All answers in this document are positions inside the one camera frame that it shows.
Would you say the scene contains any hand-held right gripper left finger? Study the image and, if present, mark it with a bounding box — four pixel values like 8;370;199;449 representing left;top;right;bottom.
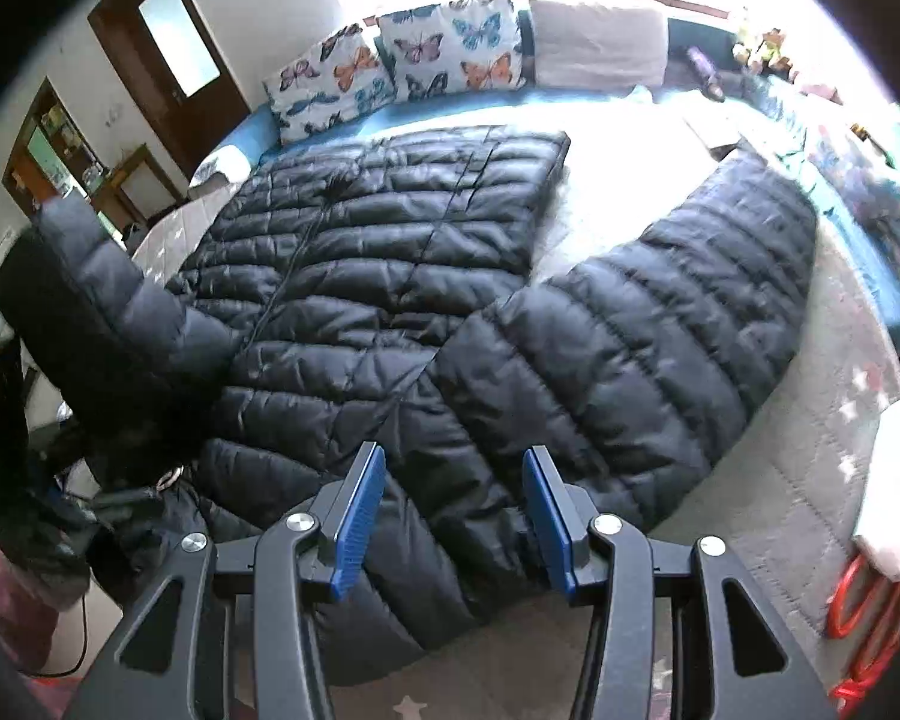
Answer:
67;441;387;720

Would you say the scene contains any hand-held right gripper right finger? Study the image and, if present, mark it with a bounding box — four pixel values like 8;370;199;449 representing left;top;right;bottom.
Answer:
521;447;833;720

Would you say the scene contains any black puffer jacket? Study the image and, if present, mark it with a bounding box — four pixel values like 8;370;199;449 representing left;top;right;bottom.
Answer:
0;124;822;665

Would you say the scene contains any pink cloth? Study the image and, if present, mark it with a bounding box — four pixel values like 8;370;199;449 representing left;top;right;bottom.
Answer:
0;540;62;672

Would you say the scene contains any white quilted bed cover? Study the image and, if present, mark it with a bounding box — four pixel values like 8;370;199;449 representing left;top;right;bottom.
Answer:
131;94;900;720

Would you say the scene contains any small wooden table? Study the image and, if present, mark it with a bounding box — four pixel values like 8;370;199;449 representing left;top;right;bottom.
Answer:
92;144;186;232

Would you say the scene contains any small white pillow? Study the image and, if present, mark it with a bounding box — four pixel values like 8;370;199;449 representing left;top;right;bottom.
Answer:
190;144;257;200

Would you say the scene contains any white plastic bag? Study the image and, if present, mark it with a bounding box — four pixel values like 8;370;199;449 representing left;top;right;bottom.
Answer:
853;396;900;587

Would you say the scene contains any blue round bed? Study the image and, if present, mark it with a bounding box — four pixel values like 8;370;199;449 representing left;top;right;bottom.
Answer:
195;11;900;350

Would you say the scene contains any brown wooden door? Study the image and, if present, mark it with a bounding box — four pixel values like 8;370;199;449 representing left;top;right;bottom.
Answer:
88;0;253;175

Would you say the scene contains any white paper sheet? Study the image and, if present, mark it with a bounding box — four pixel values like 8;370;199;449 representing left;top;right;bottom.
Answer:
681;109;745;152

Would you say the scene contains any butterfly print pillow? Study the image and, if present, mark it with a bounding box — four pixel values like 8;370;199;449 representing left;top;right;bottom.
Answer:
264;24;392;146
376;0;527;103

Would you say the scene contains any patterned cloth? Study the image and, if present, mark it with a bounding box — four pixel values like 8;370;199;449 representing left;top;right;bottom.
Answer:
801;111;900;310

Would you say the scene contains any purple toy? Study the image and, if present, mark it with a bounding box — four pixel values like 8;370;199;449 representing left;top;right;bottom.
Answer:
685;45;730;103

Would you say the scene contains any beige pillow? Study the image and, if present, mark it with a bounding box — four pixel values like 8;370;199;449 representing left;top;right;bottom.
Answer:
528;0;671;89

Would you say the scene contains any black cable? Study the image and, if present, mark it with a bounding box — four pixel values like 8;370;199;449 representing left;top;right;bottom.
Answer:
41;592;95;680

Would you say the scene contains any wooden wall cabinet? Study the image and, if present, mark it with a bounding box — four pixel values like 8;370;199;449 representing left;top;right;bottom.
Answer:
1;78;107;205

